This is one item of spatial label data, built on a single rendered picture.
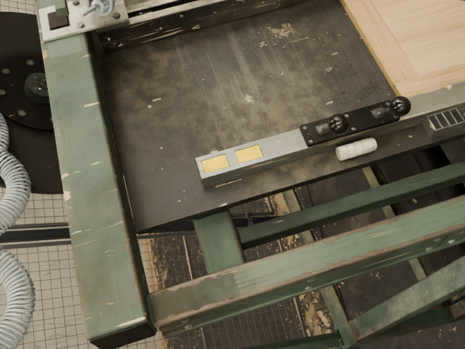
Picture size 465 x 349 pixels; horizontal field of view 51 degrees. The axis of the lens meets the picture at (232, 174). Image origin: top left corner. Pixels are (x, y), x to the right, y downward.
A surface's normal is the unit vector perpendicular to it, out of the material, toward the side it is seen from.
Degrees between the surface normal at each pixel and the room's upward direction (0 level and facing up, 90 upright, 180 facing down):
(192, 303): 60
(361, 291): 0
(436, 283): 0
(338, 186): 0
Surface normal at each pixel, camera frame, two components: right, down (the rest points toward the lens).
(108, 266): -0.05, -0.48
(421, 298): -0.85, 0.00
